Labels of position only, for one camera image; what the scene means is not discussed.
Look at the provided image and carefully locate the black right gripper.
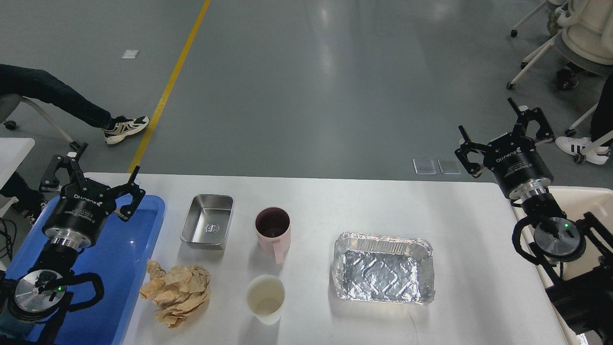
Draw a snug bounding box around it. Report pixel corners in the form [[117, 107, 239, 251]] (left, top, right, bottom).
[[454, 98, 555, 200]]

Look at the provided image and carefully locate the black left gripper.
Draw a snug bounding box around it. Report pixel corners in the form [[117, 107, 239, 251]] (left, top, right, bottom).
[[39, 142, 146, 249]]

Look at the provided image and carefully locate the stainless steel rectangular tin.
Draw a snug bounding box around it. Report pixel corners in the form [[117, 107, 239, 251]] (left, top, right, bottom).
[[180, 194, 234, 251]]

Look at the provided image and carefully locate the aluminium foil tray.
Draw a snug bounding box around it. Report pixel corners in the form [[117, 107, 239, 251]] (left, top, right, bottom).
[[330, 232, 435, 305]]

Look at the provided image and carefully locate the pink ribbed mug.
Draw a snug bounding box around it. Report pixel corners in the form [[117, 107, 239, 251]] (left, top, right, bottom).
[[254, 207, 291, 264]]

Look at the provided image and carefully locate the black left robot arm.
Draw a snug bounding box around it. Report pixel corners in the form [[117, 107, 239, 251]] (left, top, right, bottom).
[[1, 143, 146, 345]]

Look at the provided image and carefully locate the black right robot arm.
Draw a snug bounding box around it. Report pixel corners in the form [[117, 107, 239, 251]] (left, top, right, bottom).
[[455, 98, 613, 345]]

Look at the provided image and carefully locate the right floor plate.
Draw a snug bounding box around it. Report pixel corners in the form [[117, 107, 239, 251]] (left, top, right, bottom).
[[437, 159, 462, 175]]

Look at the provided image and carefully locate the floor plate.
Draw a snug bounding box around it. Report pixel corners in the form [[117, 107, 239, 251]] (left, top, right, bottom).
[[412, 159, 437, 175], [437, 159, 462, 175]]

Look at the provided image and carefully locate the white striped sneaker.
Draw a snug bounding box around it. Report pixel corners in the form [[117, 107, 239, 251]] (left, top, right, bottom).
[[555, 136, 611, 165]]

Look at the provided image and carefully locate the blue plastic tray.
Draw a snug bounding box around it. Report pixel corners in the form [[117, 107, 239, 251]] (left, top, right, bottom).
[[6, 195, 166, 345]]

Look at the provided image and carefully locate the black white beige sneaker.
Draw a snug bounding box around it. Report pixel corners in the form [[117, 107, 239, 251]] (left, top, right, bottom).
[[103, 116, 150, 146]]

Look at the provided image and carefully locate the cream plastic bin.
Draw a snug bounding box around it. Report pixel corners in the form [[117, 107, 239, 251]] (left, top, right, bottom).
[[549, 186, 613, 345]]

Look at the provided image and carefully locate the left floor plate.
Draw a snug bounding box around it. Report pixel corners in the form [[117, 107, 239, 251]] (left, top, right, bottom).
[[412, 159, 437, 175]]

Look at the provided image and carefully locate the white side table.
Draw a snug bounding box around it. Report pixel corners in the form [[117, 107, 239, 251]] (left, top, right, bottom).
[[0, 138, 35, 187]]

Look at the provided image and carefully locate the standing person black trouser leg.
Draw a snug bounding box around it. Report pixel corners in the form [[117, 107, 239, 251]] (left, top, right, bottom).
[[590, 88, 613, 142]]

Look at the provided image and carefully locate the grey chair left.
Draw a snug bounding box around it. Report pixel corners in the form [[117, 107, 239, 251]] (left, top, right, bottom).
[[0, 94, 82, 152]]

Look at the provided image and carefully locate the seated person dark jeans leg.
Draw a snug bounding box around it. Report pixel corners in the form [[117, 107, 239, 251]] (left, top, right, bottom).
[[0, 65, 115, 130]]

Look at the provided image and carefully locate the crumpled brown paper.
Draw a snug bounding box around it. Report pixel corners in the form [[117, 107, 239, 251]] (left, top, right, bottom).
[[139, 259, 211, 328]]

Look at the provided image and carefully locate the white office chair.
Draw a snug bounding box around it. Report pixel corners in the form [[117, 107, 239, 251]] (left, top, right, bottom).
[[506, 0, 612, 90]]

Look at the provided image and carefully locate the white floor tag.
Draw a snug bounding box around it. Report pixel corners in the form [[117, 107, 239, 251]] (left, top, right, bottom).
[[121, 49, 140, 59]]

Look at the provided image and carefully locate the white paper cup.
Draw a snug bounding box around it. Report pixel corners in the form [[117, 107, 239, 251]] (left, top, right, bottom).
[[245, 275, 285, 325]]

